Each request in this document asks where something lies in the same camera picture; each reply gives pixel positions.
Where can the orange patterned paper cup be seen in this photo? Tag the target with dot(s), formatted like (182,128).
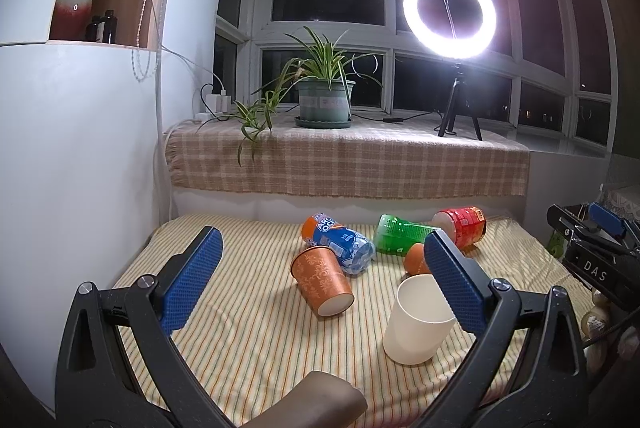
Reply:
(320,275)

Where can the black tripod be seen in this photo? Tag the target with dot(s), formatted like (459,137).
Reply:
(452,95)

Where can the brown cup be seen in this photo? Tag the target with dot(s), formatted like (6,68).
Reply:
(310,400)

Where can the orange egg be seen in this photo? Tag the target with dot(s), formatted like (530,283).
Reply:
(415,260)

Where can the green pot saucer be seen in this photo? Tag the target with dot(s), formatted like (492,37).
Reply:
(322,123)

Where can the spider plant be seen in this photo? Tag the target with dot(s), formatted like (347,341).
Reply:
(320,53)

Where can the striped cloth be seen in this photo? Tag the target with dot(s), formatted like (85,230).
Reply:
(250,333)

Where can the white cup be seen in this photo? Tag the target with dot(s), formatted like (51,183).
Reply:
(417,333)

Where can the white window frame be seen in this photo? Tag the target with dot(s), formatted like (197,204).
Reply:
(320,33)

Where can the plaid cloth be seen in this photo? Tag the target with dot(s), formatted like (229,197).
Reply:
(350,158)

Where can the green plastic bottle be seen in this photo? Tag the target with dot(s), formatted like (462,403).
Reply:
(400,235)

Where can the lace cloth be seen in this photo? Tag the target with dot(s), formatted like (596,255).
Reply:
(625,200)

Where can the white charger plug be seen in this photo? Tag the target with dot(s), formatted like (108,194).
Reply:
(220,102)

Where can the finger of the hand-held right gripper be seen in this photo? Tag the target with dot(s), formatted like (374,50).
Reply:
(562,218)
(607,217)

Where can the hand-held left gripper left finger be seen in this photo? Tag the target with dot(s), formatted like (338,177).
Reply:
(196,275)

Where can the dark bottle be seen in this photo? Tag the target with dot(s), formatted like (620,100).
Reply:
(109,28)
(94,30)

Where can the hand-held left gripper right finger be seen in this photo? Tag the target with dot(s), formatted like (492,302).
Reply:
(454,283)

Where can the green plant pot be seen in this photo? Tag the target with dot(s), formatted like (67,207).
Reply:
(322,100)

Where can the red can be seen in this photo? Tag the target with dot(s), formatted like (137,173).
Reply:
(465,223)

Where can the blue and orange plastic bottle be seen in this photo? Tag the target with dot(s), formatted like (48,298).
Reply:
(337,240)

